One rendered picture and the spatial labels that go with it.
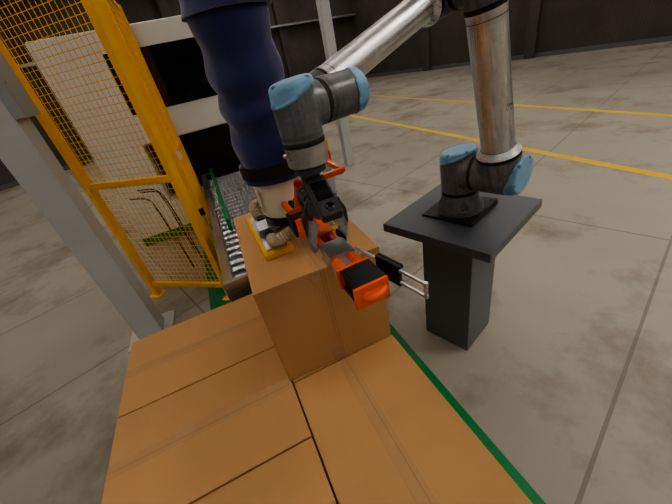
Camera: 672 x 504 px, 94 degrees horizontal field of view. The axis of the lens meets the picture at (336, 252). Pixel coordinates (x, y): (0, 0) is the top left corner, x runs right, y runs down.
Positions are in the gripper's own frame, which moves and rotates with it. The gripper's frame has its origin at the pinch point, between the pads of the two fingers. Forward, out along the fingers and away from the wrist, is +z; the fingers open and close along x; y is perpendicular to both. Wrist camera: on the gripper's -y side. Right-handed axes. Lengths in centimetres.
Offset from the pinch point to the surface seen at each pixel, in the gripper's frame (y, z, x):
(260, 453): -8, 52, 38
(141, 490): -1, 52, 71
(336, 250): -6.5, -2.1, 0.9
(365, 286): -22.4, -2.8, 1.7
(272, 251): 26.0, 10.3, 12.5
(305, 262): 15.8, 12.4, 4.9
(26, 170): 143, -19, 106
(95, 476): 54, 106, 125
